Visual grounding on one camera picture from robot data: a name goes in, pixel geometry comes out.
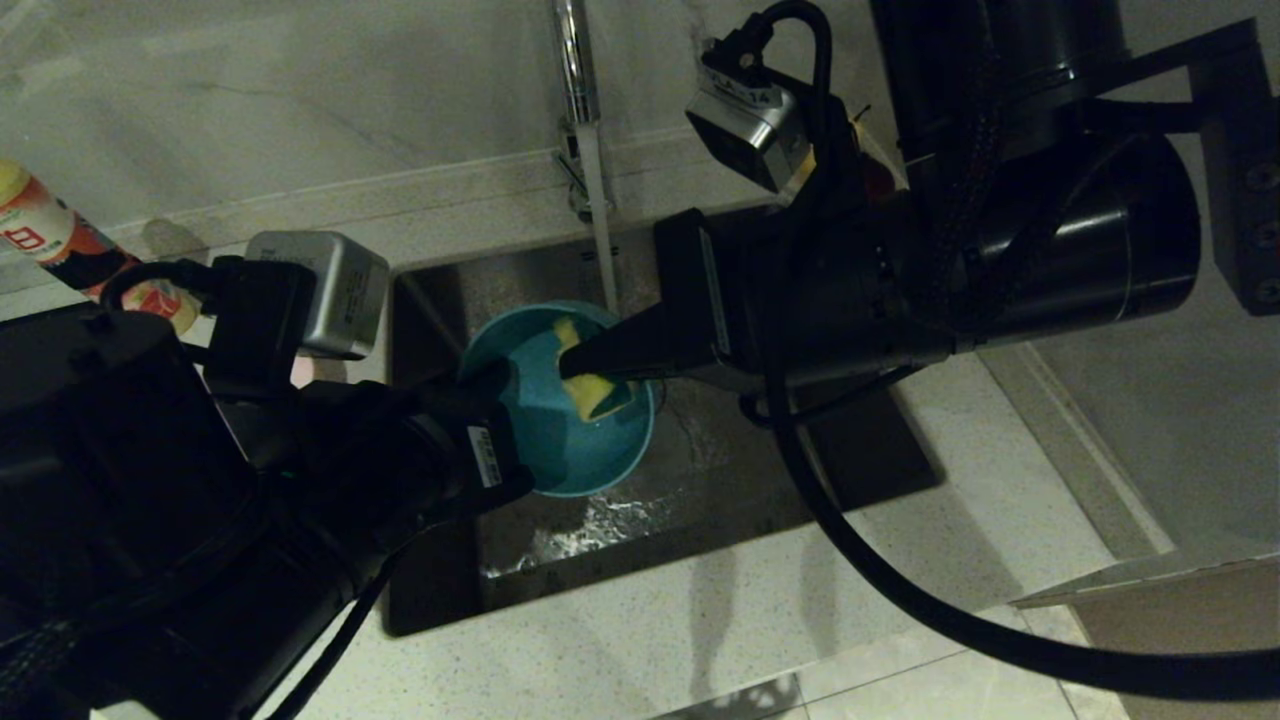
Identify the orange white dish soap bottle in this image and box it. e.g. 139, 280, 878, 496
0, 160, 199, 334

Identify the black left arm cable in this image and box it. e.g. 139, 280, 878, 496
265, 555, 401, 720

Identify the beige wooden cabinet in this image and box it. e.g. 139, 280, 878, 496
1070, 565, 1280, 720

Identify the green and yellow sponge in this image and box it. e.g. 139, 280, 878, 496
553, 315, 636, 421

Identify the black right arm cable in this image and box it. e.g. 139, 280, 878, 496
715, 0, 1280, 701

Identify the pink plastic bowl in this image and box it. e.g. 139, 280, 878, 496
290, 357, 349, 389

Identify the chrome faucet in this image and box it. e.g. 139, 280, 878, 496
553, 0, 618, 226

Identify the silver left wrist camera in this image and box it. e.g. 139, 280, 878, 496
245, 230, 391, 361

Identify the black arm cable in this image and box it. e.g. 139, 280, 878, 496
265, 555, 401, 720
715, 0, 1280, 701

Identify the blue plastic bowl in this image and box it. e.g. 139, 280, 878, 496
460, 300, 658, 498

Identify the stainless steel sink basin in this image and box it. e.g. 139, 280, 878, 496
385, 205, 941, 636

